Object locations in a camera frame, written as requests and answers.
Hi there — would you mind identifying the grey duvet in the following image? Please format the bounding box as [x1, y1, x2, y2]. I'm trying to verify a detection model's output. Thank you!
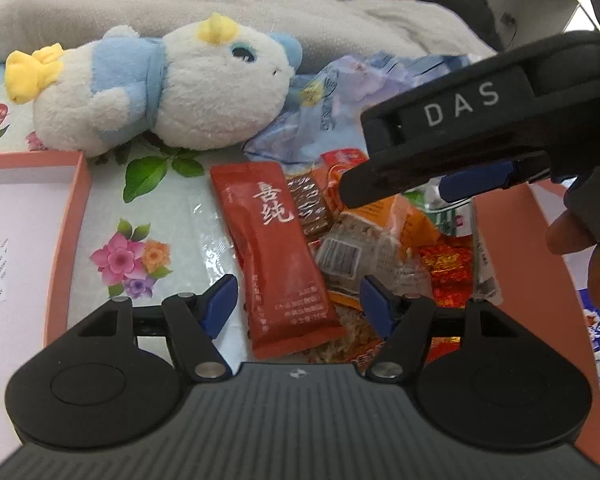
[0, 0, 496, 66]

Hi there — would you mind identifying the fruit printed bed mat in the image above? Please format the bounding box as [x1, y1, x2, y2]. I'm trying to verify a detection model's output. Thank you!
[0, 57, 481, 366]

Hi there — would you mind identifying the translucent blue plastic bag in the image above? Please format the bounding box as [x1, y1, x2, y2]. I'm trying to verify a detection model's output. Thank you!
[242, 52, 476, 163]

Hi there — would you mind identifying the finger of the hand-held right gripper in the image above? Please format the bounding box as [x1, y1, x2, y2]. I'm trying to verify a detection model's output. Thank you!
[339, 159, 452, 209]
[439, 154, 552, 203]

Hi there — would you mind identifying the deep pink cardboard box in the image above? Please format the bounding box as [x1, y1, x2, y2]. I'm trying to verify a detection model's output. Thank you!
[472, 180, 600, 480]

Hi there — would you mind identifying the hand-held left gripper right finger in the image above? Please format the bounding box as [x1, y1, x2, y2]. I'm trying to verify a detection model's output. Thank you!
[360, 275, 523, 383]

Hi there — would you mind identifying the pile of snack packets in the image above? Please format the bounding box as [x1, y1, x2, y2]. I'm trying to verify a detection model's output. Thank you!
[285, 149, 503, 366]

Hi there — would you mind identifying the long dark red snack packet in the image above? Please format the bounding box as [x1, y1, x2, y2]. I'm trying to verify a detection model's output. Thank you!
[209, 162, 348, 361]

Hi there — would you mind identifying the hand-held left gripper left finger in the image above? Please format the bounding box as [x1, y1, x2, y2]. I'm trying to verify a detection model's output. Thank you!
[72, 274, 239, 383]

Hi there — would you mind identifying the white blue plush toy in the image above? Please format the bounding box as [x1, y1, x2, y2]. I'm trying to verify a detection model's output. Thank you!
[5, 12, 305, 158]

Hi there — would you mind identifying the grey cabinet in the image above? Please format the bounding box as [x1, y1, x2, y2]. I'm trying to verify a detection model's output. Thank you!
[480, 0, 596, 51]

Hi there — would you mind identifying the shallow pink cardboard box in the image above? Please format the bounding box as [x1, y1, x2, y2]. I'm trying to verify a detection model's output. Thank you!
[0, 151, 93, 356]

